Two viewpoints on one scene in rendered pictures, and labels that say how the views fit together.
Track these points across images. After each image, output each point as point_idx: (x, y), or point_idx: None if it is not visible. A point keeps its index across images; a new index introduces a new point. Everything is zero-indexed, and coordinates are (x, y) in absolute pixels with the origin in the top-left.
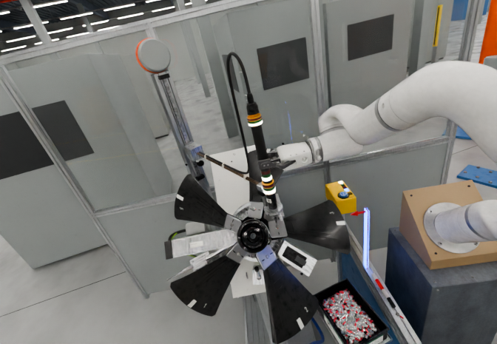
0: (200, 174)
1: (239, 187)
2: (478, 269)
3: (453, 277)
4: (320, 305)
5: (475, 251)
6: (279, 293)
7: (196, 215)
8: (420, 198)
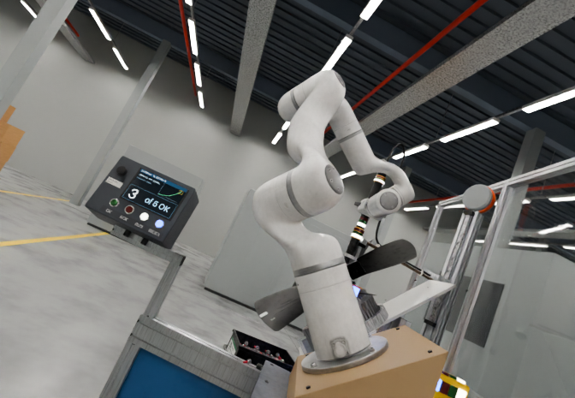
0: (432, 319)
1: (400, 302)
2: (275, 394)
3: (271, 375)
4: (275, 346)
5: (302, 374)
6: (287, 296)
7: None
8: (394, 334)
